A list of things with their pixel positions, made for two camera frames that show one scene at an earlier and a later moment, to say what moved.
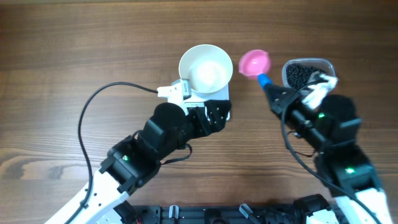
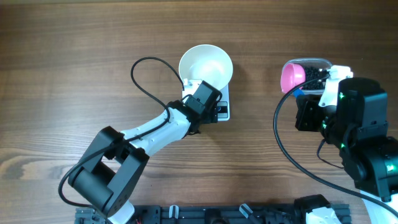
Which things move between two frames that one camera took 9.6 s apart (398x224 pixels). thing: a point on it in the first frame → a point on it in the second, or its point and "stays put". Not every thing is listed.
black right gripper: (288, 94) → (307, 104)
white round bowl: (208, 68) stays put
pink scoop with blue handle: (256, 63) → (292, 74)
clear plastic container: (298, 73) stays put
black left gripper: (217, 123) → (211, 116)
